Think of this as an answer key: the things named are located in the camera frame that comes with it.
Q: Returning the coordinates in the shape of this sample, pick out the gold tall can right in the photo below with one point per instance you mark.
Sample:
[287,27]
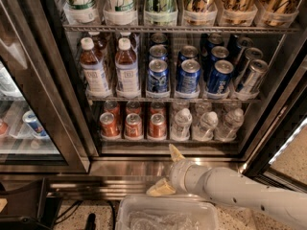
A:
[276,13]

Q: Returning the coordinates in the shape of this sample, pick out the blue can second row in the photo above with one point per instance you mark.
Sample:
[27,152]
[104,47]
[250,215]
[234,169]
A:
[187,52]
[217,53]
[158,52]

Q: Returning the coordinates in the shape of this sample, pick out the clear water bottle front right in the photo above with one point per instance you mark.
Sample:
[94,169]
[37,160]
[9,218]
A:
[229,125]

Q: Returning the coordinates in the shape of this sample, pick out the brown tea bottle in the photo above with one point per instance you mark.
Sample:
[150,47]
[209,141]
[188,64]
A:
[127,69]
[92,62]

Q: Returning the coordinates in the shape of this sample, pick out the gold tall can middle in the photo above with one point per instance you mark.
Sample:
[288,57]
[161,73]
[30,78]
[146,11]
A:
[237,12]

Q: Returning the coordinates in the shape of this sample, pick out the blue can second row middle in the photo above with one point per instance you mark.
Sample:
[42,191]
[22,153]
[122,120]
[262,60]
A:
[187,52]

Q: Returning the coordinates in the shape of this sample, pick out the blue pepsi can front right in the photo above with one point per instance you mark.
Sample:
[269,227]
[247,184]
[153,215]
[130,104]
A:
[219,77]

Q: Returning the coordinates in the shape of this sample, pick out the blue can second row left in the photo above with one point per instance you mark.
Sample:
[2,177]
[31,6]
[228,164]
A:
[158,52]

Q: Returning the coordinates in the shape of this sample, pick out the clear water bottle front left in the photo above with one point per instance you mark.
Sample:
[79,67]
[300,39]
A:
[180,128]

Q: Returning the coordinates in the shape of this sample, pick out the gold tall can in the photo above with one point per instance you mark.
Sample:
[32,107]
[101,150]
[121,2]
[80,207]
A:
[276,13]
[237,12]
[198,12]

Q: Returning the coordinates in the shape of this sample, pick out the open fridge door right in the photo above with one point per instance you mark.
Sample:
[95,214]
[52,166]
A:
[286,115]

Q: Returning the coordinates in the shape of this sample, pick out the blue can second row right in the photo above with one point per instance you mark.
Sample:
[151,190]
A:
[217,53]

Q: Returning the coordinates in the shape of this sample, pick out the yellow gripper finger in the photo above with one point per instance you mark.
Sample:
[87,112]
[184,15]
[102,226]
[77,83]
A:
[175,153]
[162,187]

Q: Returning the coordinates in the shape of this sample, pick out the slim can second row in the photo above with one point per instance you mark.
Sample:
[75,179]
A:
[248,56]

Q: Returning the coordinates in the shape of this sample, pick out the green tall can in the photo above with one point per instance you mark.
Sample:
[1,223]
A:
[160,12]

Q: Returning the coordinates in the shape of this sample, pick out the brown tea bottle front right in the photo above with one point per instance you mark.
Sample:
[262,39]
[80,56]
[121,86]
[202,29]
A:
[127,69]

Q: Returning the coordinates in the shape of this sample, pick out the glass fridge door left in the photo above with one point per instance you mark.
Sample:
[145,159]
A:
[36,61]

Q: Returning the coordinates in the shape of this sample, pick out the clear plastic bin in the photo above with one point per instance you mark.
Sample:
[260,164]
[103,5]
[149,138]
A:
[141,212]

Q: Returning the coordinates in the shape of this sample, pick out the blue pepsi can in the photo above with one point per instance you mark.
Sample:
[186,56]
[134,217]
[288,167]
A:
[219,77]
[188,75]

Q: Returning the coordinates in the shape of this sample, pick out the gold tall can left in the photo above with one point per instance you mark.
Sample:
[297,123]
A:
[198,12]

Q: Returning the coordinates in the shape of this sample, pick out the brown tea bottle front left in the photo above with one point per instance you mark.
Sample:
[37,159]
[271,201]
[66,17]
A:
[92,62]

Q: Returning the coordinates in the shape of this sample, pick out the red coke can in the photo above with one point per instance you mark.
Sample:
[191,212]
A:
[114,108]
[108,125]
[158,107]
[157,128]
[133,125]
[133,107]

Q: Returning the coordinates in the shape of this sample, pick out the clear water bottle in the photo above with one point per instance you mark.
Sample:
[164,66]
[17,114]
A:
[180,128]
[229,125]
[204,129]

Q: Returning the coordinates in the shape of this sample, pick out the blue can front left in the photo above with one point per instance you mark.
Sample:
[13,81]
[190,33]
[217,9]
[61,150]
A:
[158,76]

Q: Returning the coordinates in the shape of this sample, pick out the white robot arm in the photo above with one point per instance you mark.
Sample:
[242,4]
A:
[225,186]

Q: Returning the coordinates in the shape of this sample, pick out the clear water bottle front middle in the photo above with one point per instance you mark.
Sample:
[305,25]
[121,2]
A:
[204,129]

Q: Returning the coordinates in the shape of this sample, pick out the blue pepsi can front middle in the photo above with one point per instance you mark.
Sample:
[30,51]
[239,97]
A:
[188,75]

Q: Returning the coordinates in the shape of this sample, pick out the silver blue slim can front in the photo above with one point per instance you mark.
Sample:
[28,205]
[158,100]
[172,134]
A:
[251,79]

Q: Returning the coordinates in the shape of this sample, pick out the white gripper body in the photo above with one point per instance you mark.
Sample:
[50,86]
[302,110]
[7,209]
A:
[179,175]

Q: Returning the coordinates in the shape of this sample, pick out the blue white can behind glass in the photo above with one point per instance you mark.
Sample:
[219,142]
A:
[31,120]

